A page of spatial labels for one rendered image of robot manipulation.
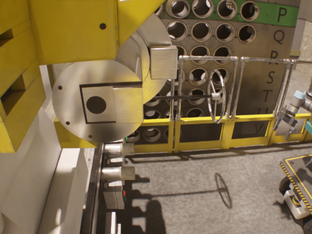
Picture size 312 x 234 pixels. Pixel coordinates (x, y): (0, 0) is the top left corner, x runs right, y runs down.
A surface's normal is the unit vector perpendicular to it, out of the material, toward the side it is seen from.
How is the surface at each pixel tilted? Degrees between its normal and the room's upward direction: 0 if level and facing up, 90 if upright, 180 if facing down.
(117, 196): 90
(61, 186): 0
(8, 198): 68
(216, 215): 0
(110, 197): 90
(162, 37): 90
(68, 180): 0
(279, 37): 90
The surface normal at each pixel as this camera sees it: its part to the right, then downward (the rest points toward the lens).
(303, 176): 0.00, -0.83
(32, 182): 0.92, -0.35
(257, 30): 0.07, 0.55
